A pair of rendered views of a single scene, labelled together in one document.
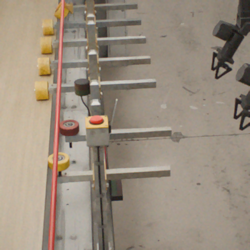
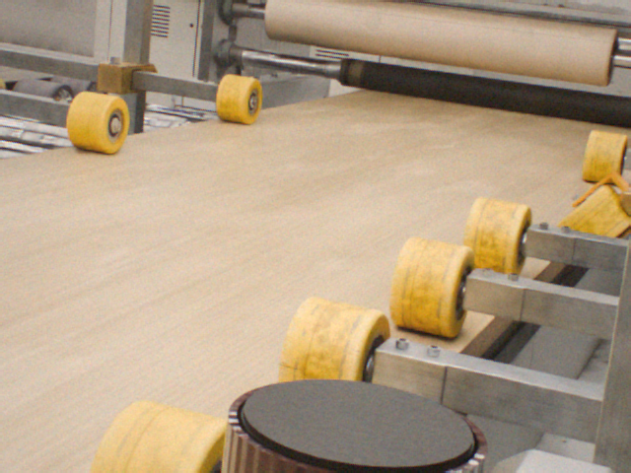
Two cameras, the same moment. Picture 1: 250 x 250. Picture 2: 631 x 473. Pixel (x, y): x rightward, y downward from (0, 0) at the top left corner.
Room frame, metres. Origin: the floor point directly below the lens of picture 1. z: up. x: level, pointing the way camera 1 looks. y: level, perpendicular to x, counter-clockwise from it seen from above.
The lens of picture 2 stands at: (2.02, 0.07, 1.22)
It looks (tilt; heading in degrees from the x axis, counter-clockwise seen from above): 12 degrees down; 22
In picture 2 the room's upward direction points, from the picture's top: 7 degrees clockwise
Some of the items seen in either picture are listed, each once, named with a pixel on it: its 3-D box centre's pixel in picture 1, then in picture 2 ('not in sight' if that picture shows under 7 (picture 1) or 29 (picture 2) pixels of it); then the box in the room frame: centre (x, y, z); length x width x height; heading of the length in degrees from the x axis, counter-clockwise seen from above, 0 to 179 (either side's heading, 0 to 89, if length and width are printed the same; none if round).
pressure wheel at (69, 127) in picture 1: (70, 135); not in sight; (2.32, 0.23, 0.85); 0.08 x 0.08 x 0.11
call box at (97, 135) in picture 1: (97, 132); not in sight; (1.78, 0.09, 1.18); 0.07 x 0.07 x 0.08; 3
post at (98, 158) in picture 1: (100, 199); not in sight; (1.78, 0.09, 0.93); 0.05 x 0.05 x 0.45; 3
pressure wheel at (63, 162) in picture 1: (59, 169); not in sight; (2.07, 0.25, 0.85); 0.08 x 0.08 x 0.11
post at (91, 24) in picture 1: (93, 70); not in sight; (2.79, 0.14, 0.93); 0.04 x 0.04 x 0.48; 3
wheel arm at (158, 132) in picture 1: (118, 135); not in sight; (2.33, 0.03, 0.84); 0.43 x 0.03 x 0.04; 93
